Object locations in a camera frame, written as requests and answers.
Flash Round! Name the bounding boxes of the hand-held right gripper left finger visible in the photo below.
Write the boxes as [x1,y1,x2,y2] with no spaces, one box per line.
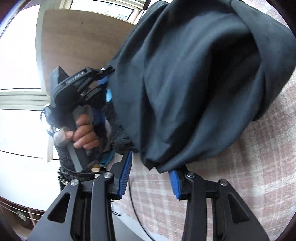
[28,151,133,241]

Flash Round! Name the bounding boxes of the thin black cable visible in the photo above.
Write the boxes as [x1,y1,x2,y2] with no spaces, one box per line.
[128,183,154,241]

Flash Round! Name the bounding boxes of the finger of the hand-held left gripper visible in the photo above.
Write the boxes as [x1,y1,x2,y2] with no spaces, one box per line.
[79,75,108,101]
[86,66,116,76]

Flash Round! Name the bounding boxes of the ring light on tripod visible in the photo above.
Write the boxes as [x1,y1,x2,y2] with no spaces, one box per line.
[61,0,148,24]

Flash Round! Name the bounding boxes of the wooden board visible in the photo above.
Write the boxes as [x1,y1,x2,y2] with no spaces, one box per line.
[42,9,144,99]

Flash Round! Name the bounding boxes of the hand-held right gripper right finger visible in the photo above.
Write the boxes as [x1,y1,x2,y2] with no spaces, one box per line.
[168,165,270,241]

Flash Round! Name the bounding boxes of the person's left hand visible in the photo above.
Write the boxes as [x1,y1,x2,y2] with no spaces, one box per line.
[65,114,100,149]

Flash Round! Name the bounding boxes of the dark grey pants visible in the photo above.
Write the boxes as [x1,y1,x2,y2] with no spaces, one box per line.
[107,0,296,174]

